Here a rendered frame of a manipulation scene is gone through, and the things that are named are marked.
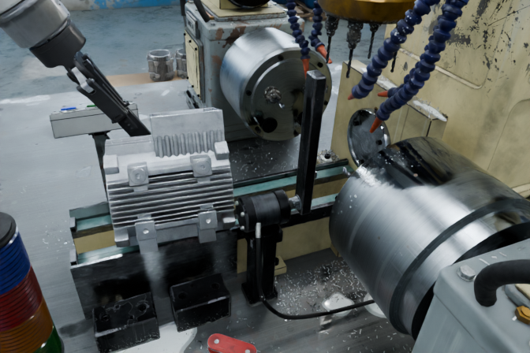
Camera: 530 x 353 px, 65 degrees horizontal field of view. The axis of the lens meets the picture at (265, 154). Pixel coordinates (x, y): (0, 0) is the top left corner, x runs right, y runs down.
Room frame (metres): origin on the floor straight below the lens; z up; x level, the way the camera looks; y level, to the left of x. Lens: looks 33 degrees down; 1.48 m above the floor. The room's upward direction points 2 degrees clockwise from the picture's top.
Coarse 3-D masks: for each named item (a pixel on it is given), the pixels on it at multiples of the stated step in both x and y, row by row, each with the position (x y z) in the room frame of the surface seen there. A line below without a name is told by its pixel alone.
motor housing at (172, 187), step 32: (128, 160) 0.57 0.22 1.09; (160, 160) 0.58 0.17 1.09; (224, 160) 0.59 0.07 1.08; (128, 192) 0.51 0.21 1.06; (160, 192) 0.53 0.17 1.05; (192, 192) 0.55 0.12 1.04; (224, 192) 0.56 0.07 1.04; (128, 224) 0.50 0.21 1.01; (160, 224) 0.51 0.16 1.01; (192, 224) 0.55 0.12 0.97
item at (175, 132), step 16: (176, 112) 0.70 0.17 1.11; (192, 112) 0.71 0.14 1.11; (208, 112) 0.63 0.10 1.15; (160, 128) 0.60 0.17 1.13; (176, 128) 0.61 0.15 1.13; (192, 128) 0.62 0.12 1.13; (208, 128) 0.62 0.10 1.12; (160, 144) 0.59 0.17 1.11; (176, 144) 0.59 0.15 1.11; (192, 144) 0.60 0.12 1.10; (208, 144) 0.61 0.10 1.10
